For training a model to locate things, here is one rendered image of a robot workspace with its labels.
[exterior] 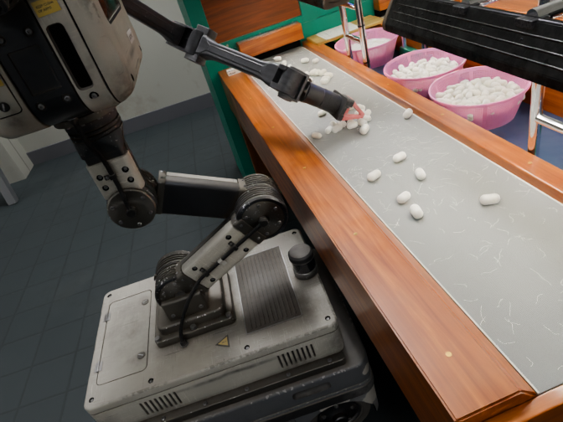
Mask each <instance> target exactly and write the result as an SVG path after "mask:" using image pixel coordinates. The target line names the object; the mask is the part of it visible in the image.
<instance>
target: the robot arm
mask: <svg viewBox="0 0 563 422"><path fill-rule="evenodd" d="M121 1H122V3H123V6H124V8H125V9H126V12H127V15H129V16H130V17H132V18H134V19H136V20H137V21H139V22H140V23H143V24H144V25H146V26H148V27H149V28H151V29H153V30H154V31H156V32H158V33H159V34H161V35H162V36H163V37H164V38H165V40H167V41H166V44H168V45H170V46H172V47H174V48H176V49H179V50H181V51H183V52H184V53H186V54H185V56H184V58H185V59H188V60H189V61H192V62H194V63H195V64H199V65H201V66H203V67H204V65H205V62H206V60H213V61H217V62H220V63H221V64H225V65H227V66H229V67H231V68H233V69H237V70H239V71H241V72H243V73H245V74H248V75H251V76H253V77H255V78H257V79H259V80H262V81H263V82H264V83H265V84H266V85H268V86H270V87H271V88H272V89H274V90H276V91H278V93H277V94H278V95H277V96H278V97H280V98H282V99H283V100H286V101H289V102H292V101H293V102H296V103H297V102H298V101H300V102H302V103H306V104H309V105H310V106H314V107H317V108H318V109H321V110H323V111H326V112H328V113H329V114H330V115H331V116H332V117H334V118H335V119H336V120H337V121H347V120H353V119H359V118H363V117H364V113H363V112H362V110H361V109H360V108H359V106H358V105H357V104H356V103H355V101H354V100H353V99H352V98H351V97H349V96H348V95H345V94H341V93H340V92H338V90H334V91H333V92H332V91H331V90H327V89H324V88H323V87H321V86H319V85H315V84H314V83H312V82H309V81H308V79H309V77H310V75H308V74H306V73H304V72H303V71H301V70H299V69H297V68H295V67H293V66H290V67H288V66H285V65H284V64H278V63H276V62H266V61H263V60H260V59H257V58H254V57H252V56H249V55H248V54H244V53H241V52H239V51H237V50H234V49H231V48H229V47H226V46H224V45H222V44H218V43H216V41H215V39H216V37H217V33H216V32H215V31H213V30H212V29H211V28H207V27H205V26H202V25H200V24H198V25H197V28H192V27H190V26H188V25H185V24H183V23H180V22H177V21H171V20H169V19H167V18H165V17H164V16H163V15H162V14H160V13H158V12H156V11H155V10H153V9H152V8H150V7H149V6H147V5H146V4H144V3H142V2H140V1H139V0H121ZM350 107H351V108H352V107H353V108H354V109H355V110H356V111H357V112H358V113H359V114H358V115H355V114H348V112H349V109H350Z"/></svg>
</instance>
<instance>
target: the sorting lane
mask: <svg viewBox="0 0 563 422"><path fill-rule="evenodd" d="M278 56H280V57H281V61H275V60H274V58H275V57H274V58H271V59H267V60H264V61H266V62H276V63H278V64H282V61H283V60H286V61H287V65H286V66H288V65H289V64H291V65H292V66H293V67H295V68H297V69H299V70H301V71H303V72H304V73H305V72H306V71H308V72H309V73H310V71H311V70H313V69H320V70H322V69H326V70H327V72H331V73H333V77H332V78H330V81H329V82H328V83H327V84H323V85H322V84H321V83H320V80H321V79H322V77H323V76H324V75H322V76H319V75H318V76H314V75H310V78H312V79H313V81H312V83H314V84H315V85H319V86H321V87H323V88H324V89H327V90H331V91H332V92H333V91H334V90H338V92H340V93H341V94H345V95H348V96H349V97H351V98H352V99H353V100H354V101H355V103H356V104H361V105H363V106H365V111H366V110H368V109H369V110H371V114H370V116H371V121H367V124H368V125H369V130H368V131H367V133H366V134H364V135H362V134H361V133H360V132H359V129H360V128H361V126H360V125H359V124H358V126H357V127H355V128H352V129H348V128H347V126H346V127H343V129H342V130H341V131H338V132H337V133H333V132H332V131H331V132H330V133H329V134H326V133H325V129H326V128H327V127H328V126H330V125H329V123H330V122H331V121H335V122H336V123H338V122H339V121H337V120H336V119H335V118H334V117H332V116H331V115H330V114H329V113H328V112H327V113H326V114H325V115H324V116H318V112H319V111H321V109H318V108H317V107H314V106H312V105H309V104H306V103H302V102H300V101H298V102H297V103H296V102H293V101H292V102H289V101H286V100H283V99H282V98H280V97H278V96H277V95H278V94H277V93H278V91H276V90H274V89H272V88H271V87H270V86H268V85H266V84H265V83H264V82H263V81H262V80H259V79H257V78H255V77H253V76H251V75H250V77H251V78H252V79H253V80H254V81H255V82H256V83H257V84H258V85H259V86H260V87H261V88H262V89H263V90H264V91H265V93H266V94H267V95H268V96H269V97H270V98H271V99H272V101H273V102H274V103H275V104H276V105H277V106H278V107H279V108H280V110H281V111H282V112H283V113H284V114H285V115H286V116H287V118H288V119H289V120H290V121H291V122H292V123H293V124H294V125H295V127H296V128H297V129H298V130H299V131H300V132H301V133H302V134H303V135H304V136H305V137H306V138H307V139H308V140H309V141H310V142H311V144H312V145H313V146H314V147H315V148H316V149H317V150H318V152H319V153H320V154H321V155H322V156H323V157H324V158H325V159H326V161H327V162H328V163H329V164H330V165H331V166H332V167H333V169H334V170H335V171H336V172H337V173H338V174H339V175H340V176H341V178H342V179H343V180H344V181H345V182H346V183H347V184H348V185H349V186H350V187H351V188H352V189H353V190H354V191H355V192H356V194H357V195H358V196H359V197H360V198H361V199H362V200H363V201H364V203H365V204H366V205H367V206H368V207H369V208H370V209H371V211H372V212H373V213H374V214H375V215H376V216H377V217H378V218H379V220H380V221H381V222H382V223H383V224H384V225H385V226H386V228H387V229H388V230H389V231H390V232H391V233H392V234H393V235H394V236H395V237H396V238H397V239H398V240H399V241H400V242H401V244H402V245H403V246H404V247H405V248H406V249H407V250H408V251H409V253H410V254H411V255H412V256H413V257H414V258H415V259H416V261H417V262H418V263H419V264H420V265H421V266H422V267H423V268H424V270H425V271H426V272H427V273H428V274H429V275H430V276H431V278H432V279H433V280H434V281H435V282H436V283H437V284H438V285H439V286H440V287H441V288H442V289H443V290H444V291H445V292H446V293H447V295H448V296H449V297H450V298H451V299H452V300H453V301H454V303H455V304H456V305H457V306H458V307H459V308H460V309H461V310H462V312H463V313H464V314H465V315H466V316H467V317H468V318H469V320H470V321H471V322H472V323H473V324H474V325H475V326H476V327H477V329H478V330H479V331H480V332H481V333H482V334H483V335H484V336H485V337H486V338H487V339H488V340H489V341H490V342H491V343H492V345H493V346H494V347H495V348H496V349H497V350H498V351H499V353H500V354H501V355H502V356H503V357H504V358H505V359H506V360H507V362H508V363H509V364H510V365H511V366H512V367H513V368H514V370H515V371H516V372H517V373H518V374H519V375H520V376H521V377H522V379H523V380H524V381H525V382H526V383H527V384H528V385H529V386H530V387H531V388H532V389H533V390H534V391H535V393H536V397H537V396H539V395H542V394H544V393H546V392H548V391H550V390H552V389H555V388H557V387H559V386H561V385H562V384H563V204H562V203H560V202H558V201H557V200H555V199H553V198H552V197H550V196H549V195H547V194H545V193H543V192H541V191H540V190H539V189H537V188H535V187H534V186H532V185H530V184H529V183H527V182H526V181H524V180H522V179H521V178H518V177H517V176H515V175H513V174H512V173H511V172H509V171H507V170H506V169H504V168H502V167H500V166H499V165H498V164H496V163H494V162H492V161H490V160H489V159H487V158H486V157H484V156H482V155H481V154H479V153H478V152H475V151H474V150H473V149H471V148H470V147H467V146H466V145H464V144H462V143H461V142H459V141H458V140H456V139H454V138H453V137H451V136H449V135H448V134H446V133H445V132H443V131H441V130H439V129H438V128H436V127H434V126H433V125H431V124H430V123H428V122H426V121H424V120H423V119H421V118H420V117H419V116H416V115H415V114H413V113H412V115H411V116H410V117H409V118H407V119H406V118H404V117H403V113H404V112H405V110H406V109H405V108H403V107H402V106H400V105H398V104H396V103H395V102H394V101H392V100H390V99H388V98H387V97H385V96H383V95H382V94H380V93H379V92H377V91H375V90H373V89H371V88H370V87H368V86H367V85H365V84H364V83H362V82H360V81H359V80H356V79H355V78H354V77H352V76H351V75H348V74H347V73H345V72H343V71H342V70H341V69H339V68H337V67H336V66H334V65H332V64H330V63H329V62H328V61H326V60H324V59H322V58H320V57H319V56H317V55H315V54H314V53H312V52H311V51H309V50H308V49H305V48H304V47H301V48H299V49H295V50H293V51H290V52H287V53H284V54H281V55H278ZM302 58H309V61H308V62H307V63H302V62H301V59H302ZM316 58H318V59H319V61H318V62H317V63H316V64H313V63H312V60H313V59H316ZM314 132H317V133H321V134H322V137H321V138H320V139H316V138H312V134H313V133H314ZM399 152H405V154H406V158H405V159H404V160H401V161H400V162H394V161H393V156H394V155H395V154H397V153H399ZM417 168H422V169H423V170H424V172H425V174H426V177H425V178H424V179H423V180H420V179H418V178H417V176H416V175H415V170H416V169H417ZM374 170H380V172H381V175H380V177H379V178H377V179H375V180H374V181H373V182H371V181H369V180H368V179H367V175H368V174H369V173H370V172H373V171H374ZM404 191H407V192H409V193H410V194H411V197H410V198H409V199H408V200H407V201H406V202H405V203H398V202H397V197H398V196H399V195H400V194H401V193H403V192H404ZM491 193H496V194H498V195H499V196H500V201H499V202H498V203H495V204H488V205H483V204H481V203H480V201H479V199H480V197H481V196H482V195H484V194H491ZM412 204H417V205H419V207H420V208H421V210H422V211H423V216H422V218H420V219H415V218H414V217H413V216H412V214H411V212H410V206H411V205H412Z"/></svg>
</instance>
